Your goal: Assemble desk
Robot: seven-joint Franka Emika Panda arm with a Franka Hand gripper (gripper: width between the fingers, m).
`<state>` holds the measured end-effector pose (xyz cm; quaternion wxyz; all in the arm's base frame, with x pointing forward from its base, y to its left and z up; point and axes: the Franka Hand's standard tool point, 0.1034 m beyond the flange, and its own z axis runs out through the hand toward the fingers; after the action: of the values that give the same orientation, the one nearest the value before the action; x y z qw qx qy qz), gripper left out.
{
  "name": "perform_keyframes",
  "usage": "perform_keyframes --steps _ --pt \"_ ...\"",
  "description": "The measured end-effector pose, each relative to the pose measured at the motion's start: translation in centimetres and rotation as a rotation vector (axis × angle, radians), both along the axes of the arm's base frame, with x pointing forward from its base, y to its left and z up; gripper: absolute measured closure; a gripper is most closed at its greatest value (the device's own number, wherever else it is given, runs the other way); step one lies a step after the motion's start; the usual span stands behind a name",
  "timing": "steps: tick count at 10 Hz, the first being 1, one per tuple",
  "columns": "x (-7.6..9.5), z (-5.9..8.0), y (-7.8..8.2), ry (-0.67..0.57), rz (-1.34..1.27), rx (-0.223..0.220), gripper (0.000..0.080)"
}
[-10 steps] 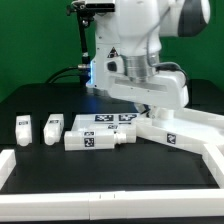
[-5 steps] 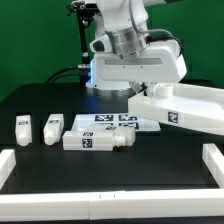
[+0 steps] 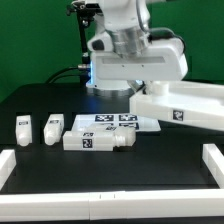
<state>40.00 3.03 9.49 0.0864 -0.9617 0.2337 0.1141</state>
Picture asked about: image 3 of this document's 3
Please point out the white U-shaped fence frame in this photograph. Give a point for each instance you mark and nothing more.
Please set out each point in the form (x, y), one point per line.
(121, 204)

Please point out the white marker base sheet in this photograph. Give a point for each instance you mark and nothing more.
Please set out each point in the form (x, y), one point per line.
(141, 124)

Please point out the white desk tabletop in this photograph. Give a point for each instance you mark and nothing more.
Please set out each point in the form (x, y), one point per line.
(181, 102)

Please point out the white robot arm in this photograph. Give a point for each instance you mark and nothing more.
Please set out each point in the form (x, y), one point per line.
(126, 50)

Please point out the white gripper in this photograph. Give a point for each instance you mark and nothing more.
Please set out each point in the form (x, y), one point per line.
(163, 59)

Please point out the black camera stand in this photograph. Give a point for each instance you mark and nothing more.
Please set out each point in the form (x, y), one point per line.
(85, 17)

